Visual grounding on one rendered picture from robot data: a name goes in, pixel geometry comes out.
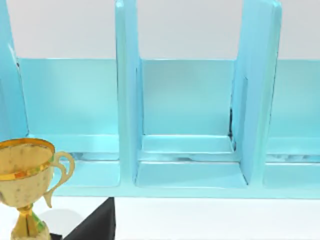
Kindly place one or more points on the gold trophy cup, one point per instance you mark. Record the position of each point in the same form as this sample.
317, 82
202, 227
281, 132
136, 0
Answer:
23, 172

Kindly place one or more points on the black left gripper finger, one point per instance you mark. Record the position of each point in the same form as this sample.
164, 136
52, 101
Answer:
101, 222

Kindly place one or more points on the light blue rack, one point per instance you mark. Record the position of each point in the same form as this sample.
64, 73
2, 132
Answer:
185, 110

